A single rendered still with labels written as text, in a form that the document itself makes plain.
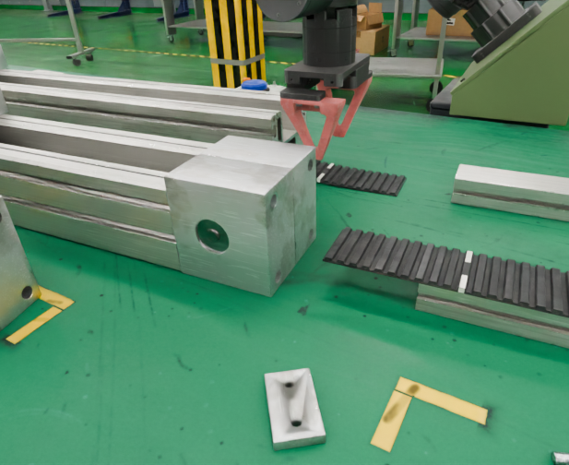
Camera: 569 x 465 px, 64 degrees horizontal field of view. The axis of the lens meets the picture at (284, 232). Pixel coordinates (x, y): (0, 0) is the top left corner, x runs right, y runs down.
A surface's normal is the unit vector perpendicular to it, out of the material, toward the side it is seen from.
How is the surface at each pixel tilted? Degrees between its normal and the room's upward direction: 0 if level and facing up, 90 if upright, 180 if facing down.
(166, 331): 0
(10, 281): 90
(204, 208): 90
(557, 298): 0
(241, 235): 90
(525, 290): 0
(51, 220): 90
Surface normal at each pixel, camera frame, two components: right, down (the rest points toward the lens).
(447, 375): -0.04, -0.85
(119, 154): -0.43, 0.49
